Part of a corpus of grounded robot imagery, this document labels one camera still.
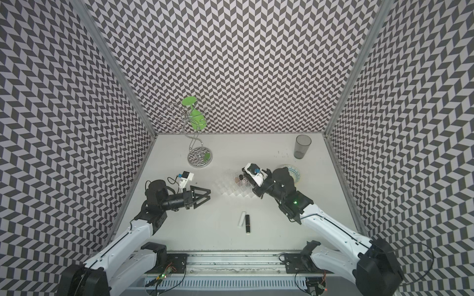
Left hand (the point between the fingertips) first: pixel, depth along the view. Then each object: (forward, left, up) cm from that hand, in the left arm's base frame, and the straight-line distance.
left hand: (209, 197), depth 73 cm
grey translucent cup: (+33, -45, -6) cm, 56 cm away
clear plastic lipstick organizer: (+13, -10, -14) cm, 22 cm away
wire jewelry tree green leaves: (+34, +10, +12) cm, 37 cm away
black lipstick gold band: (-5, -15, -17) cm, 23 cm away
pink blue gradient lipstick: (+14, -13, -10) cm, 22 cm away
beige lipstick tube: (+16, -10, -13) cm, 23 cm away
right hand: (+9, -16, +3) cm, 19 cm away
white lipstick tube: (-3, -13, -16) cm, 21 cm away
